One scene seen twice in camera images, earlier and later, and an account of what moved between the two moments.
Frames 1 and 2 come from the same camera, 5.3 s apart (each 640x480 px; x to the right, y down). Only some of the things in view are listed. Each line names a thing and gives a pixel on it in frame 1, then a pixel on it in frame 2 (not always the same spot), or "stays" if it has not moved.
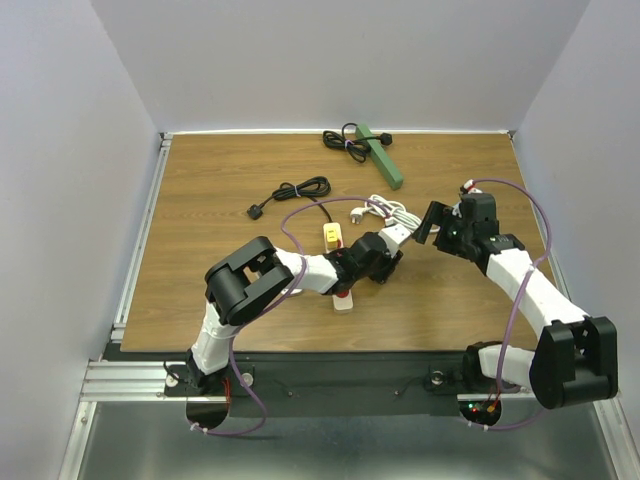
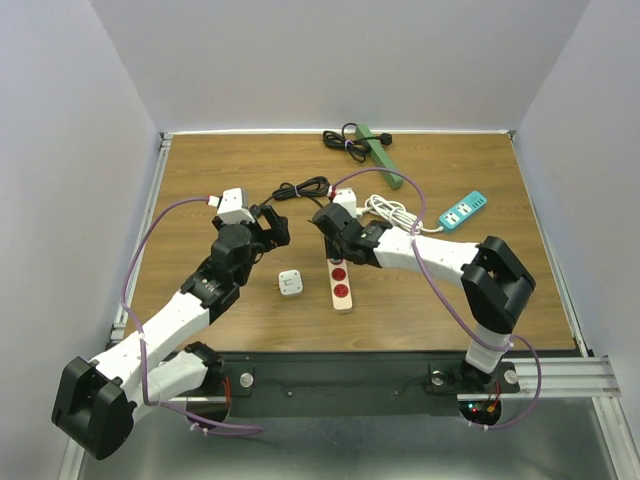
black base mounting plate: (336, 385) stays
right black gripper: (438, 213) to (331, 249)
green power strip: (392, 176) stays
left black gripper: (388, 264) to (278, 225)
